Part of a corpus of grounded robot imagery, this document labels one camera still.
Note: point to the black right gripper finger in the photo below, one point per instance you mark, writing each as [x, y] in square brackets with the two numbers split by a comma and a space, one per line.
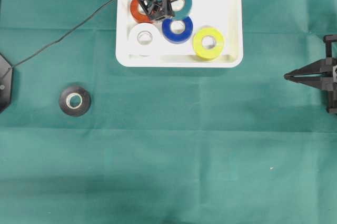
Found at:
[313, 81]
[317, 67]

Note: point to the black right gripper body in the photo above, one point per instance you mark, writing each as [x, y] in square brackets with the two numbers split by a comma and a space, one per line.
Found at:
[329, 40]

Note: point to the red tape roll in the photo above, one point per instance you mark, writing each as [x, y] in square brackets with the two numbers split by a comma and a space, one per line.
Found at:
[137, 14]

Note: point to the blue tape roll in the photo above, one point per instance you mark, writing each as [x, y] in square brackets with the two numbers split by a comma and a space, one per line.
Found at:
[177, 31]

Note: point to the white tape roll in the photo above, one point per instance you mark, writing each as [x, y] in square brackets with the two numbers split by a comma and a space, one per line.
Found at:
[144, 40]

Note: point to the yellow tape roll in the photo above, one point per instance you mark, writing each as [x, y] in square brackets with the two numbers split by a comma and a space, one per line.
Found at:
[208, 43]

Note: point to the black tape roll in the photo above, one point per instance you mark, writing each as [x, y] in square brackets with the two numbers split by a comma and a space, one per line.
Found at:
[74, 101]

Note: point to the white plastic case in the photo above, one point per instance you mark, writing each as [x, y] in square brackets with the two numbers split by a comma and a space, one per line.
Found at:
[224, 15]

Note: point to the green table cloth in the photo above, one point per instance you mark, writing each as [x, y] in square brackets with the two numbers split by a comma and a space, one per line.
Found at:
[161, 145]

